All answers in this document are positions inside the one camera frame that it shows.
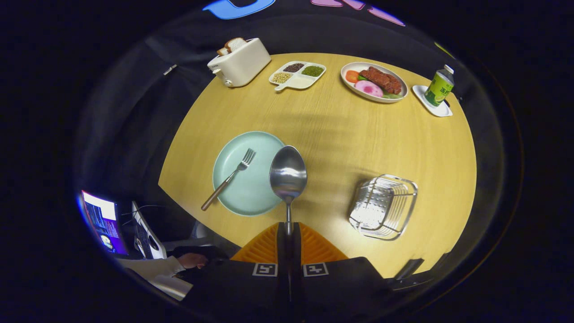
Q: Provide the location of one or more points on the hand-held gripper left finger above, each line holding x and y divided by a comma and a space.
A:
282, 269

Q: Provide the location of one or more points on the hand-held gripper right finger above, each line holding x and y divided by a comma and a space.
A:
295, 269

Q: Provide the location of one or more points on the metal spoon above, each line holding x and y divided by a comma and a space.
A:
288, 172

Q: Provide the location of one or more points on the metal fork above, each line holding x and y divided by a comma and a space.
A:
224, 183

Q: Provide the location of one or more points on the light green plate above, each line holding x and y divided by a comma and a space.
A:
251, 188

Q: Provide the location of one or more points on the white laptop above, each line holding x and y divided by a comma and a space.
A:
145, 235

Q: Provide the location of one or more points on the white divided dish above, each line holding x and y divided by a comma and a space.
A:
301, 82

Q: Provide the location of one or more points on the white food plate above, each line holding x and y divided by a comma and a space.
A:
347, 87

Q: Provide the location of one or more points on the yellow soybeans pile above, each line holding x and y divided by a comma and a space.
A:
281, 77

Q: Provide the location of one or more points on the pink ham slice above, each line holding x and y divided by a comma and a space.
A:
368, 88

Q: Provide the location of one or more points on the green mung beans pile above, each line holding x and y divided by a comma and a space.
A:
312, 71

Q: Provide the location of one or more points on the green lettuce leaf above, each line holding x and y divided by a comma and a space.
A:
393, 95

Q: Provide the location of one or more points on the orange tomato slice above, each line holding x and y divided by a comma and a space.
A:
352, 76

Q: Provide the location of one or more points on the dark red beans pile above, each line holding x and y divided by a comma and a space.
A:
293, 67

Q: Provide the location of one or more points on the white toaster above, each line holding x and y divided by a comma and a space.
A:
244, 65

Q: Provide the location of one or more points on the brown meat piece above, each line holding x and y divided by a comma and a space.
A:
381, 80

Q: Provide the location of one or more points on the white square coaster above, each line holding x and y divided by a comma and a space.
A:
421, 96

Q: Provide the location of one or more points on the small toast bread slice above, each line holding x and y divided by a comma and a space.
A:
222, 51

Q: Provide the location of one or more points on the silver cloth clip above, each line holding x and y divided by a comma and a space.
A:
169, 69

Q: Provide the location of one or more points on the large toast bread slice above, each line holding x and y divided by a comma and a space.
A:
235, 44

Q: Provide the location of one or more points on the green label drink bottle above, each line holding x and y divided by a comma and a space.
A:
438, 87

